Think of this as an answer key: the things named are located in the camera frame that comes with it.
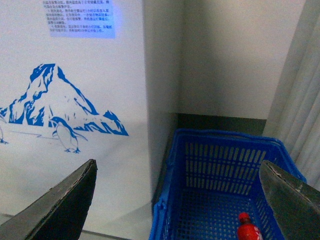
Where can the red cola bottle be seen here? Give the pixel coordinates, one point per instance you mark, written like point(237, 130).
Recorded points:
point(247, 230)

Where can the white chest freezer blue rim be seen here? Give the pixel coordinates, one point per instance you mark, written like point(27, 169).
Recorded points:
point(88, 79)

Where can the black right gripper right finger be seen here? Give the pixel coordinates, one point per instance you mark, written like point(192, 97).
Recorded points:
point(295, 204)

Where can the white curtain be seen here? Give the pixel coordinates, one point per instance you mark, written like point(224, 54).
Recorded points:
point(294, 117)

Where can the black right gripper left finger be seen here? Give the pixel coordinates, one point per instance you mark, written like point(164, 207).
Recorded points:
point(60, 213)

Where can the blue plastic shopping basket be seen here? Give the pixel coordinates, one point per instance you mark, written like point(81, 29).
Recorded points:
point(211, 177)

